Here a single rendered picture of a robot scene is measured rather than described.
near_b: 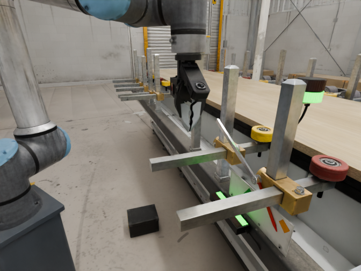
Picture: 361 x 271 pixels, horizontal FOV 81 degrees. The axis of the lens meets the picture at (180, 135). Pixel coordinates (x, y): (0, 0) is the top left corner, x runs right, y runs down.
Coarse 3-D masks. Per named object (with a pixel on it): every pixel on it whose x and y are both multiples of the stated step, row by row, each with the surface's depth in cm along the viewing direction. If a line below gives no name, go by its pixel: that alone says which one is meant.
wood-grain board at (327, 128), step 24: (168, 72) 257; (216, 96) 130; (240, 96) 130; (264, 96) 130; (264, 120) 87; (312, 120) 87; (336, 120) 87; (360, 120) 87; (312, 144) 65; (336, 144) 65; (360, 144) 65; (360, 168) 52
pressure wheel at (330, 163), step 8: (312, 160) 55; (320, 160) 55; (328, 160) 54; (336, 160) 55; (312, 168) 55; (320, 168) 53; (328, 168) 51; (336, 168) 51; (344, 168) 51; (320, 176) 53; (328, 176) 52; (336, 176) 51; (344, 176) 52; (320, 192) 57
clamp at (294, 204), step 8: (264, 168) 58; (264, 176) 55; (264, 184) 56; (272, 184) 53; (280, 184) 51; (288, 184) 51; (296, 184) 51; (288, 192) 48; (288, 200) 49; (296, 200) 47; (304, 200) 48; (288, 208) 49; (296, 208) 48; (304, 208) 49
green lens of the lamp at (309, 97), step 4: (308, 92) 46; (312, 92) 46; (316, 92) 46; (320, 92) 46; (304, 96) 47; (308, 96) 46; (312, 96) 46; (316, 96) 46; (320, 96) 46; (304, 100) 47; (308, 100) 46; (312, 100) 46; (316, 100) 46; (320, 100) 47
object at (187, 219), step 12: (300, 180) 55; (312, 180) 55; (324, 180) 55; (252, 192) 50; (264, 192) 50; (276, 192) 50; (312, 192) 54; (204, 204) 46; (216, 204) 46; (228, 204) 46; (240, 204) 46; (252, 204) 48; (264, 204) 49; (180, 216) 43; (192, 216) 43; (204, 216) 44; (216, 216) 45; (228, 216) 46; (180, 228) 43; (192, 228) 44
